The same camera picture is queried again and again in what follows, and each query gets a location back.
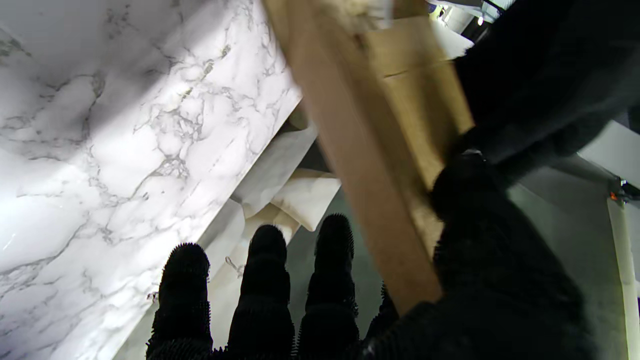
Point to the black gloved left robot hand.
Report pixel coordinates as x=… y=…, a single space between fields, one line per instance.
x=555 y=75

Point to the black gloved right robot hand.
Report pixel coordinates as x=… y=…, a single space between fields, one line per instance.
x=500 y=280

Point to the brown cardboard box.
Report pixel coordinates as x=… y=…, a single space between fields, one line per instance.
x=365 y=150

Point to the black spring clamp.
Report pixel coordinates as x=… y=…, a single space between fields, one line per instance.
x=625 y=191

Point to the printed sofa backdrop banner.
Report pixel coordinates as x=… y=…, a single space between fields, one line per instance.
x=300 y=195

